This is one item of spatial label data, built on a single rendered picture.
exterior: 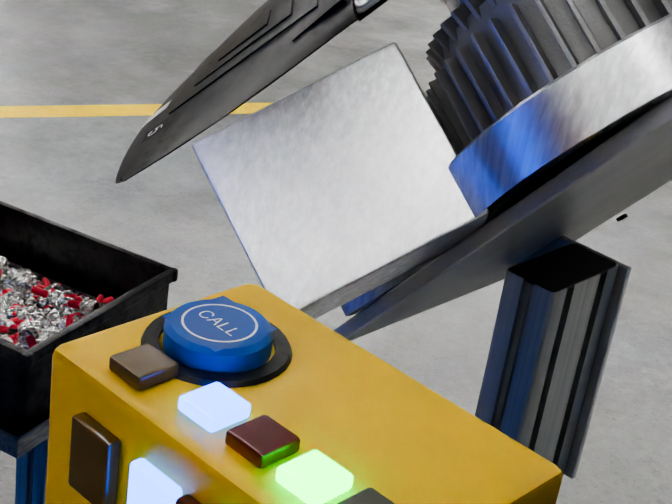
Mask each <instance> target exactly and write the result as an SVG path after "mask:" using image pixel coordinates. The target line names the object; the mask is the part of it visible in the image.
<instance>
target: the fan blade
mask: <svg viewBox="0 0 672 504"><path fill-rule="evenodd" d="M357 20H358V12H357V11H356V7H355V4H354V0H268V1H266V2H265V3H264V4H263V5H262V6H261V7H260V8H258V9H257V10H256V11H255V12H254V13H253V14H252V15H251V16H250V17H249V18H248V19H247V20H246V21H245V22H243V23H242V24H241V25H240V26H239V27H238V28H237V29H236V30H235V31H234V32H233V33H232V34H231V35H230V36H229V37H228V38H227V39H226V40H225V41H224V42H223V43H222V44H221V45H220V46H219V47H218V48H217V49H216V50H214V51H213V52H212V53H211V54H210V55H209V56H208V57H207V58H206V59H205V60H204V61H203V62H202V63H201V64H200V65H199V66H198V68H197V69H196V70H195V71H194V72H193V73H192V74H191V75H190V76H189V77H188V78H187V79H186V80H185V81H184V82H183V83H182V84H181V85H180V86H179V87H178V88H177V89H176V90H175V91H174V92H173V93H172V94H171V95H170V96H169V97H168V98H167V99H166V101H165V102H164V103H163V104H162V105H161V106H160V107H159V108H158V109H157V110H156V112H157V111H158V110H159V109H161V108H162V107H163V106H164V105H166V104H167V103H168V102H169V101H171V102H170V103H169V105H168V106H167V108H166V109H165V110H163V111H162V112H161V113H159V114H158V115H157V116H156V117H154V118H153V119H152V120H150V121H149V122H148V123H147V124H146V125H145V126H144V127H142V129H141V130H140V131H139V133H138V134H137V136H136V137H135V139H134V140H133V142H132V144H131V145H130V147H129V149H128V150H127V152H126V154H125V156H124V158H123V160H122V163H121V165H120V167H119V170H118V173H117V176H116V181H115V183H116V184H118V183H121V182H124V181H126V180H128V179H129V178H131V177H133V176H135V175H136V174H138V173H140V172H141V171H143V170H144V169H146V168H148V167H149V166H151V165H153V164H154V163H156V162H157V161H159V160H161V159H162V158H164V157H165V156H167V155H169V154H170V153H172V152H173V151H175V150H176V149H178V148H179V147H181V146H183V145H184V144H186V143H187V142H189V141H190V140H192V139H193V138H195V137H196V136H198V135H199V134H201V133H202V132H204V131H205V130H207V129H208V128H210V127H211V126H213V125H214V124H216V123H217V122H218V121H220V120H221V119H223V118H224V117H226V116H227V115H229V114H230V113H231V112H233V111H234V110H236V109H237V108H239V107H240V106H241V105H243V104H244V103H246V102H247V101H249V100H250V99H251V98H253V97H254V96H256V95H257V94H258V93H260V92H261V91H263V90H264V89H265V88H267V87H268V86H269V85H271V84H272V83H274V82H275V81H276V80H278V79H279V78H280V77H282V76H283V75H284V74H286V73H287V72H289V71H290V70H291V69H293V68H294V67H295V66H297V65H298V64H299V63H301V62H302V61H303V60H305V59H306V58H307V57H309V56H310V55H311V54H313V53H314V52H315V51H317V50H318V49H319V48H321V47H322V46H323V45H325V44H326V43H327V42H329V41H330V40H331V39H333V38H334V37H335V36H337V35H338V34H339V33H341V32H342V31H343V30H345V29H346V28H347V27H349V26H350V25H351V24H353V23H354V22H356V21H357ZM156 112H155V113H156ZM155 113H154V114H155ZM154 114H153V115H154ZM170 115H171V116H170ZM169 116H170V118H169V121H168V124H167V127H165V128H164V129H163V130H161V131H160V132H158V133H157V134H155V135H154V136H152V137H151V138H149V139H148V140H147V141H145V142H144V143H142V141H143V139H144V136H145V134H146V133H147V132H148V131H150V130H151V129H152V128H154V127H155V126H156V125H158V124H159V123H161V122H162V121H163V120H165V119H166V118H168V117H169ZM141 143H142V144H141Z"/></svg>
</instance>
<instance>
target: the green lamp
mask: <svg viewBox="0 0 672 504"><path fill-rule="evenodd" d="M276 481H277V482H278V483H279V484H281V485H282V486H283V487H285V488H286V489H288V490H289V491H290V492H292V493H293V494H294V495H296V496H297V497H298V498H300V499H301V500H303V501H304V502H305V503H307V504H323V503H325V502H327V501H329V500H330V499H332V498H334V497H336V496H338V495H340V494H342V493H344V492H346V491H348V490H350V488H351V487H352V484H353V475H352V473H350V472H349V471H347V470H346V469H344V468H343V467H341V466H340V465H339V464H337V463H336V462H334V461H333V460H331V459H330V458H328V457H327V456H325V455H324V454H323V453H321V452H320V451H318V450H312V451H310V452H308V453H306V454H304V455H301V456H299V457H297V458H295V459H293V460H291V461H289V462H287V463H285V464H282V465H280V466H279V467H278V468H277V471H276Z"/></svg>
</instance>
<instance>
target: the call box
mask: <svg viewBox="0 0 672 504"><path fill-rule="evenodd" d="M223 295H224V296H226V297H227V298H229V299H230V300H232V301H234V302H236V303H240V304H243V305H245V306H248V307H250V308H252V309H254V310H256V311H257V312H259V313H260V314H261V315H262V316H263V317H264V318H265V319H266V320H267V321H268V322H269V323H270V324H271V325H272V326H273V327H275V328H277V329H276V330H274V331H273V341H272V349H271V356H270V358H269V360H268V361H267V362H266V364H264V365H262V366H260V367H258V368H256V369H253V370H249V371H245V372H239V373H212V372H206V371H200V370H197V369H193V368H190V367H187V366H185V365H182V364H180V363H178V362H177V361H176V362H177V363H178V364H179V372H178V375H177V376H176V377H175V378H173V379H170V380H167V381H165V382H162V383H159V384H157V385H154V386H151V387H149V388H146V389H143V390H137V389H135V388H134V387H133V386H131V385H130V384H129V383H127V382H126V381H125V380H123V379H122V378H120V377H119V376H118V375H116V374H115V373H114V372H112V371H111V370H110V368H109V359H110V357H111V356H112V355H114V354H117V353H120V352H123V351H126V350H129V349H132V348H135V347H138V346H141V345H143V344H146V343H148V344H151V345H153V346H154V347H156V348H157V349H159V350H160V351H161V352H163V353H164V354H166V353H165V351H164V349H163V345H162V341H163V330H164V322H165V318H164V317H162V316H163V315H166V314H169V313H171V312H172V311H173V310H175V309H176V308H178V307H180V306H181V305H180V306H177V307H174V308H171V309H167V310H164V311H161V312H158V313H155V314H152V315H149V316H146V317H143V318H140V319H137V320H134V321H131V322H128V323H125V324H122V325H119V326H115V327H112V328H109V329H106V330H103V331H100V332H97V333H94V334H91V335H88V336H85V337H82V338H79V339H76V340H73V341H70V342H66V343H63V344H61V345H59V346H58V347H57V348H56V349H55V350H54V353H53V355H52V372H51V394H50V416H49V437H48V459H47V481H46V503H45V504H91V503H90V502H89V501H88V500H86V499H85V498H84V497H83V496H82V495H81V494H79V493H78V492H77V491H76V490H75V489H74V488H72V487H71V486H70V484H69V482H68V480H69V462H70V444H71V426H72V417H73V416H74V415H76V414H78V413H81V412H85V413H87V414H88V415H90V416H91V417H92V418H93V419H95V420H96V421H97V422H98V423H100V424H101V425H102V426H104V427H105V428H106V429H107V430H109V431H110V432H111V433H112V434H114V435H115V436H116V437H118V438H119V440H120V442H121V446H120V459H119V472H118V485H117V498H116V504H127V496H128V483H129V471H130V464H131V462H132V461H134V460H137V459H139V458H144V459H145V460H147V461H148V462H149V463H151V464H152V465H153V466H154V467H156V468H157V469H158V470H159V471H161V472H162V473H163V474H165V475H166V476H167V477H168V478H170V479H171V480H172V481H173V482H175V483H176V484H177V485H179V486H180V487H181V489H182V496H183V495H185V494H189V495H191V496H192V497H194V498H195V499H196V500H198V501H199V502H200V503H201V504H307V503H305V502H304V501H303V500H301V499H300V498H298V497H297V496H296V495H294V494H293V493H292V492H290V491H289V490H288V489H286V488H285V487H283V486H282V485H281V484H279V483H278V482H277V481H276V471H277V468H278V467H279V466H280V465H282V464H285V463H287V462H289V461H291V460H293V459H295V458H297V457H299V456H301V455H304V454H306V453H308V452H310V451H312V450H318V451H320V452H321V453H323V454H324V455H325V456H327V457H328V458H330V459H331V460H333V461H334V462H336V463H337V464H339V465H340V466H341V467H343V468H344V469H346V470H347V471H349V472H350V473H352V475H353V484H352V487H351V488H350V490H348V491H346V492H344V493H342V494H340V495H338V496H336V497H334V498H332V499H330V500H329V501H327V502H325V503H323V504H337V503H339V502H341V501H343V500H345V499H347V498H348V497H350V496H352V495H354V494H356V493H358V492H360V491H362V490H364V489H366V488H368V487H371V488H373V489H375V490H376V491H378V492H379V493H381V494H382V495H383V496H385V497H386V498H388V499H389V500H391V501H392V502H394V503H395V504H556V501H557V498H558V494H559V490H560V486H561V482H562V471H561V470H560V469H559V468H558V467H557V465H555V464H554V463H552V462H550V461H549V460H547V459H545V458H544V457H542V456H540V455H539V454H537V453H535V452H534V451H532V450H531V449H529V448H527V447H526V446H524V445H522V444H521V443H519V442H517V441H516V440H514V439H512V438H511V437H509V436H507V435H506V434H504V433H502V432H501V431H499V430H497V429H496V428H494V427H492V426H491V425H489V424H487V423H486V422H484V421H483V420H481V419H479V418H478V417H476V416H474V415H473V414H471V413H469V412H468V411H466V410H464V409H463V408H461V407H459V406H458V405H456V404H454V403H453V402H451V401H449V400H448V399H446V398H444V397H443V396H441V395H439V394H438V393H436V392H435V391H433V390H431V389H430V388H428V387H426V386H425V385H423V384H421V383H420V382H418V381H416V380H415V379H413V378H411V377H410V376H408V375H406V374H405V373H403V372H401V371H400V370H398V369H396V368H395V367H393V366H391V365H390V364H388V363H387V362H385V361H383V360H382V359H380V358H378V357H377V356H375V355H373V354H372V353H370V352H368V351H367V350H365V349H363V348H362V347H360V346H358V345H357V344H355V343H353V342H352V341H350V340H348V339H347V338H345V337H343V336H342V335H340V334H339V333H337V332H335V331H334V330H332V329H330V328H329V327H327V326H325V325H324V324H322V323H320V322H319V321H317V320H315V319H314V318H312V317H310V316H309V315H307V314H305V313H304V312H302V311H300V310H299V309H297V308H295V307H294V306H292V305H291V304H289V303H287V302H286V301H284V300H282V299H281V298H279V297H277V296H276V295H274V294H272V293H271V292H269V291H267V290H266V289H264V288H262V287H261V286H259V285H255V284H244V285H241V286H238V287H235V288H232V289H229V290H226V291H223V292H220V293H216V294H213V295H210V296H207V297H204V298H201V299H198V300H208V299H214V298H217V297H220V296H223ZM198 300H195V301H198ZM166 355H167V354H166ZM167 356H168V355H167ZM214 382H220V383H221V384H223V385H224V386H226V387H227V388H228V389H230V390H231V391H233V392H234V393H236V394H237V395H239V396H240V397H241V398H243V399H244V400H246V401H247V402H249V403H250V405H251V410H250V415H249V417H248V418H246V419H244V420H241V421H239V422H237V423H234V424H232V425H230V426H227V427H225V428H223V429H220V430H218V431H216V432H208V431H207V430H206V429H204V428H203V427H201V426H200V425H199V424H197V423H196V422H195V421H193V420H192V419H190V418H189V417H188V416H186V415H185V414H184V413H182V412H181V411H180V410H179V408H178V401H179V397H180V396H181V395H184V394H186V393H189V392H191V391H194V390H196V389H199V388H202V387H204V386H207V385H209V384H212V383H214ZM261 415H268V416H269V417H270V418H272V419H273V420H275V421H276V422H278V423H279V424H281V425H282V426H283V427H285V428H286V429H288V430H289V431H291V432H292V433H294V434H295V435H297V436H298V437H299V438H300V447H299V450H298V452H297V453H295V454H293V455H290V456H288V457H286V458H284V459H282V460H280V461H278V462H275V463H273V464H271V465H269V466H267V467H265V468H262V469H260V468H257V467H256V466H255V465H253V464H252V463H251V462H249V461H248V460H247V459H245V458H244V457H242V456H241V455H240V454H238V453H237V452H236V451H234V450H233V449H231V448H230V447H229V446H227V445H226V443H225V437H226V432H227V431H228V430H229V429H231V428H233V427H235V426H238V425H240V424H242V423H245V422H247V421H249V420H252V419H254V418H256V417H259V416H261Z"/></svg>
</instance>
